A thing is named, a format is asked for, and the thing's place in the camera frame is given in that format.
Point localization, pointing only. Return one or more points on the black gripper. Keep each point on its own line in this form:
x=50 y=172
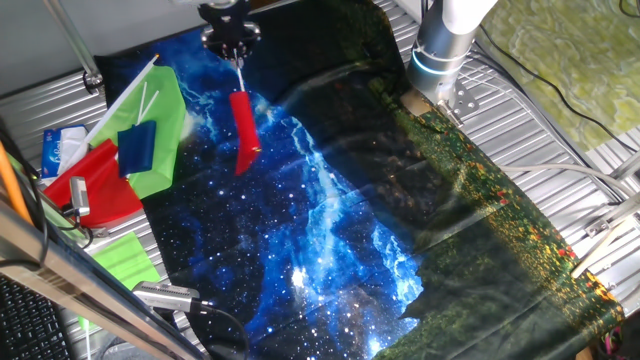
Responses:
x=227 y=20

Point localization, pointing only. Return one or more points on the small red flag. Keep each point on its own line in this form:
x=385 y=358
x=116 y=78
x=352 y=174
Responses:
x=245 y=130

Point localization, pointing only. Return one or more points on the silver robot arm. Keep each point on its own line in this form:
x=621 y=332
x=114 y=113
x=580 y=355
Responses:
x=440 y=45

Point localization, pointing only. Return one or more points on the large green flag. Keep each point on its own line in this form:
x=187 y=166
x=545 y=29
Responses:
x=165 y=110

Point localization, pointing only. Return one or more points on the small blue flag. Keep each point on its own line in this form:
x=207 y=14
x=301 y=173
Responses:
x=137 y=150

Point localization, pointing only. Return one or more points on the large red flag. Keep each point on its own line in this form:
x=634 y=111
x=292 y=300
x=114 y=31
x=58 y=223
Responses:
x=105 y=195

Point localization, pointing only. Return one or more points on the small green flag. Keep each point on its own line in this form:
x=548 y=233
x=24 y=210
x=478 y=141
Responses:
x=127 y=260

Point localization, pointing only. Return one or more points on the grey metal pole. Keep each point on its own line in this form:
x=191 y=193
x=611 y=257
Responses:
x=74 y=40

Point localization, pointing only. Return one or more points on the tan cardboard piece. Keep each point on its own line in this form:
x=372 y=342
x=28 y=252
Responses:
x=414 y=104

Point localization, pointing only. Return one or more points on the white blue tissue pack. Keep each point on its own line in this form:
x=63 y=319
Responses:
x=55 y=150

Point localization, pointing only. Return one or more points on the orange rod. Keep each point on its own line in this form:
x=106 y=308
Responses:
x=10 y=180

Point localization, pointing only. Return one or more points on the galaxy print cloth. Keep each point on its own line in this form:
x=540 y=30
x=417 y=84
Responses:
x=450 y=250

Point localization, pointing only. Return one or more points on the yellow green cloth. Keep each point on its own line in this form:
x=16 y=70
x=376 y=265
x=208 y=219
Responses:
x=575 y=60

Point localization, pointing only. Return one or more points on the black keyboard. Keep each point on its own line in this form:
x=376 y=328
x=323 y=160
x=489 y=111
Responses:
x=25 y=325

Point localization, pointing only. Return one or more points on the white metal stand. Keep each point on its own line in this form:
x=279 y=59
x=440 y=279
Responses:
x=600 y=245

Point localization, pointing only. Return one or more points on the silver depth camera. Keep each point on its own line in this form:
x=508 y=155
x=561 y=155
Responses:
x=165 y=296
x=79 y=195

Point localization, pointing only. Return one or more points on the aluminium frame bar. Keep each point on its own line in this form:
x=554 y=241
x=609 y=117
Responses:
x=60 y=265

